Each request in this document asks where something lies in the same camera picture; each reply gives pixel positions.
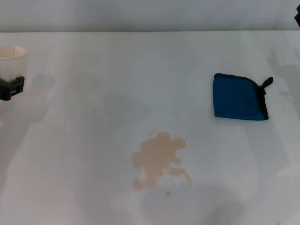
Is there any white paper cup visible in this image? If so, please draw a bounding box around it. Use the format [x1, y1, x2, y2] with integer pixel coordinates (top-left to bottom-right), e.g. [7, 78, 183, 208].
[0, 46, 30, 82]

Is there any blue rag with black trim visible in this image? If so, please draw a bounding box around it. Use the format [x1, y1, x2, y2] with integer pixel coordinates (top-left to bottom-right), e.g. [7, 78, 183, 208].
[212, 73, 274, 122]

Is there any brown water stain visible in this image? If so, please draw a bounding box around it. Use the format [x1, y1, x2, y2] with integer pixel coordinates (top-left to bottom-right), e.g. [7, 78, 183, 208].
[131, 128, 194, 197]

